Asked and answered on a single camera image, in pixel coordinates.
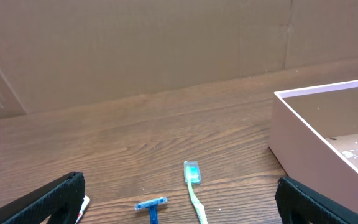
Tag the white cardboard box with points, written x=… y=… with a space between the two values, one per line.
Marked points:
x=314 y=136

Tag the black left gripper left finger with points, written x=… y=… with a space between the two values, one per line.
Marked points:
x=59 y=201

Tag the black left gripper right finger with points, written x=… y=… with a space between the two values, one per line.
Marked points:
x=299 y=204

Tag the green toothbrush with cap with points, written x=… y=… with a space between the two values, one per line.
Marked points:
x=192 y=176

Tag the red white toothpaste tube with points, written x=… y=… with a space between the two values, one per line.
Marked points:
x=86 y=201

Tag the blue disposable razor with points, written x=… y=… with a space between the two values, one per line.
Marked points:
x=151 y=206

